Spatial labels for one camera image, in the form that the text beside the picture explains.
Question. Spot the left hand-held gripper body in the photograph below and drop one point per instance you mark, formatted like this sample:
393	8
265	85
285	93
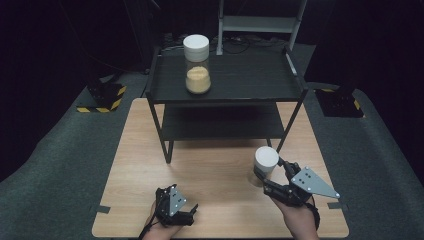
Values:
175	203

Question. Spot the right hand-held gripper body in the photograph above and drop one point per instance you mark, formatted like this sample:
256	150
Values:
300	186

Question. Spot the black two-tier shelf rack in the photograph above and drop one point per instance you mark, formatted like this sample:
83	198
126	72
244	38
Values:
240	76

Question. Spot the white-lidded jar of yellow powder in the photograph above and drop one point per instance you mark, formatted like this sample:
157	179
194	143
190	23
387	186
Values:
197	65

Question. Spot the person's left hand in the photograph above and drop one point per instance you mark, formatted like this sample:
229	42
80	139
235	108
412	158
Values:
160	231

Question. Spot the person's right hand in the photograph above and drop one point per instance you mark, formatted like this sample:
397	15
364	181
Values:
296	221

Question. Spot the grey tape strip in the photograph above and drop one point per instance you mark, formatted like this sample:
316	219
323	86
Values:
102	209
337	205

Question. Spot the black base with striped tape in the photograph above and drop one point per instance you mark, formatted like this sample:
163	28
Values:
340	103
105	95

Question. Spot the grey metal stand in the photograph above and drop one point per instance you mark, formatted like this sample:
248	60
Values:
260	23

